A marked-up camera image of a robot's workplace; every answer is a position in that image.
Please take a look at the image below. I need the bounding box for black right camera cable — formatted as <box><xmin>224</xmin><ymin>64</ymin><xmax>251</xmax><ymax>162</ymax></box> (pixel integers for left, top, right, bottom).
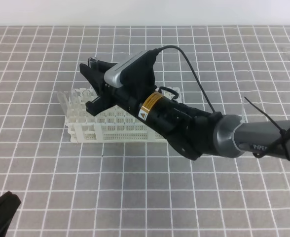
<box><xmin>154</xmin><ymin>45</ymin><xmax>222</xmax><ymax>117</ymax></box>

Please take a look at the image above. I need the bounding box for grey white-grid tablecloth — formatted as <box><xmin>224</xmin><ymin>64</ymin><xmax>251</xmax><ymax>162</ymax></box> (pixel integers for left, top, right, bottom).
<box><xmin>0</xmin><ymin>26</ymin><xmax>290</xmax><ymax>237</ymax></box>

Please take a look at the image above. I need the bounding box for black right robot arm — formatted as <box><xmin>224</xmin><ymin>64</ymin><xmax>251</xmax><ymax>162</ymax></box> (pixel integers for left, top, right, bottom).
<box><xmin>79</xmin><ymin>59</ymin><xmax>290</xmax><ymax>161</ymax></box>

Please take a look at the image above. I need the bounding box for white plastic test tube rack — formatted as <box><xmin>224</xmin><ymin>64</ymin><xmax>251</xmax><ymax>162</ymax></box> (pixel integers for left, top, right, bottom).
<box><xmin>64</xmin><ymin>86</ymin><xmax>181</xmax><ymax>144</ymax></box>

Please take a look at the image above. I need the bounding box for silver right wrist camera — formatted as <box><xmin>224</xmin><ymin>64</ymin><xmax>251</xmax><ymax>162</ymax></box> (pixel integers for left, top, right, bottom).
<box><xmin>104</xmin><ymin>49</ymin><xmax>159</xmax><ymax>88</ymax></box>

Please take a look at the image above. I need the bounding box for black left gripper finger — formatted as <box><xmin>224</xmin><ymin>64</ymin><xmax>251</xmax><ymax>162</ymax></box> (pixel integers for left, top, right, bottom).
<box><xmin>0</xmin><ymin>191</ymin><xmax>21</xmax><ymax>237</ymax></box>

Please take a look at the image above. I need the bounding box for clear glass test tube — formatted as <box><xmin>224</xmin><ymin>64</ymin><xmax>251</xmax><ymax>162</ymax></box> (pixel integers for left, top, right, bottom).
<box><xmin>88</xmin><ymin>57</ymin><xmax>99</xmax><ymax>71</ymax></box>

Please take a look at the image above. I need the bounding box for black cable zip tie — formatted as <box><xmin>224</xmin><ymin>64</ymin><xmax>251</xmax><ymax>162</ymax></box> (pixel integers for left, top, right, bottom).
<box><xmin>244</xmin><ymin>96</ymin><xmax>290</xmax><ymax>161</ymax></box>

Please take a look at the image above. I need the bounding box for clear tube in rack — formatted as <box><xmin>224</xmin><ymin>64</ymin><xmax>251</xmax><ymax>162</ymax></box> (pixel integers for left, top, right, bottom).
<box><xmin>70</xmin><ymin>89</ymin><xmax>80</xmax><ymax>121</ymax></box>
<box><xmin>82</xmin><ymin>89</ymin><xmax>91</xmax><ymax>104</ymax></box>

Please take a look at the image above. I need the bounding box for clear tube leaning at rack end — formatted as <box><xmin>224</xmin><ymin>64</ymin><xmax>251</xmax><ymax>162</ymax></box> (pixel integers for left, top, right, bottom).
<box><xmin>57</xmin><ymin>91</ymin><xmax>69</xmax><ymax>118</ymax></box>

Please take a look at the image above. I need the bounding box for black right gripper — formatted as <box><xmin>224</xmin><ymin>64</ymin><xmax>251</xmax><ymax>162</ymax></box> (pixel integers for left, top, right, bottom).
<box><xmin>79</xmin><ymin>59</ymin><xmax>145</xmax><ymax>117</ymax></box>

